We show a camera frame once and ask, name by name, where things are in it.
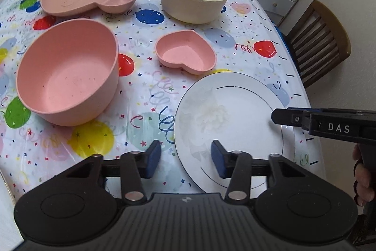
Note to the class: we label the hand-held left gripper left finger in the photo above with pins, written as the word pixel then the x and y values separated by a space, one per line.
pixel 153 155

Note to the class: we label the white round plate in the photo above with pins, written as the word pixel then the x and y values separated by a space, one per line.
pixel 235 109

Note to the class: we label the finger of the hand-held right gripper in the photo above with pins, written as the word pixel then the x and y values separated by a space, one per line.
pixel 286 118

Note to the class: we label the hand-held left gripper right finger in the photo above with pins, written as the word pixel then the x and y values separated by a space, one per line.
pixel 216 157

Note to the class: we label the balloon print tablecloth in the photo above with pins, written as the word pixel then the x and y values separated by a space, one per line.
pixel 147 86

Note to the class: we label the pink heart-shaped bowl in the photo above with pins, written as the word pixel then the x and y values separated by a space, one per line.
pixel 185 54

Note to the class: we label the large pink bowl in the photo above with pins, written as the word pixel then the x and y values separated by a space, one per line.
pixel 67 83

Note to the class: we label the brown wooden chair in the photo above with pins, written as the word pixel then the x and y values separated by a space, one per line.
pixel 320 33

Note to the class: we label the person's right hand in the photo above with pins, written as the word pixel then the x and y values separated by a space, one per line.
pixel 363 180

